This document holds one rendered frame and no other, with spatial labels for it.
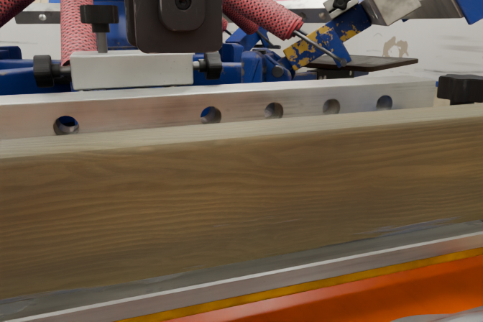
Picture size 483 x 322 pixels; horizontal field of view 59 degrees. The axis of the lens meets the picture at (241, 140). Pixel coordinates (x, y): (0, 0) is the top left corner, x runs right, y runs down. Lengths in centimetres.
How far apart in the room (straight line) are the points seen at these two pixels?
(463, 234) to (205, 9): 19
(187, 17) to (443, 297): 21
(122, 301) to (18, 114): 26
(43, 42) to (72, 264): 417
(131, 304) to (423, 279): 18
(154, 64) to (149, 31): 31
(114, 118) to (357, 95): 26
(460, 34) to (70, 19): 250
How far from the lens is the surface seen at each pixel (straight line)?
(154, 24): 16
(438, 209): 27
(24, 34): 437
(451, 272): 31
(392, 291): 28
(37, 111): 42
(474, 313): 27
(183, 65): 48
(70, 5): 73
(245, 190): 20
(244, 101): 44
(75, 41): 66
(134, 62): 47
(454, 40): 295
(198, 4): 16
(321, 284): 26
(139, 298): 20
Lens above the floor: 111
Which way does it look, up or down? 16 degrees down
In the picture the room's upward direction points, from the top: straight up
